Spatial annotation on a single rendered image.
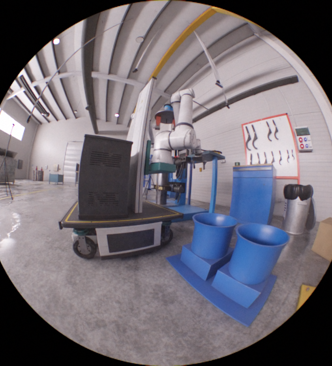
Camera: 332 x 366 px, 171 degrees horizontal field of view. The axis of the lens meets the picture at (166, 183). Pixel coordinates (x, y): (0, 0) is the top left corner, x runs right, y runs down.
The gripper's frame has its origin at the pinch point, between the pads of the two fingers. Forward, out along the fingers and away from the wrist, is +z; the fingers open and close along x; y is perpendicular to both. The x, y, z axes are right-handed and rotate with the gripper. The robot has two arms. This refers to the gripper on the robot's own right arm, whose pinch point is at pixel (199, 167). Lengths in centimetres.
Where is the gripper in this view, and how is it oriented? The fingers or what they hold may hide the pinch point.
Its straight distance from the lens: 133.9
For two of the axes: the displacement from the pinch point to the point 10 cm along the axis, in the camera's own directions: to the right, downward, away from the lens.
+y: -7.0, 3.5, -6.2
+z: 1.5, 9.2, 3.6
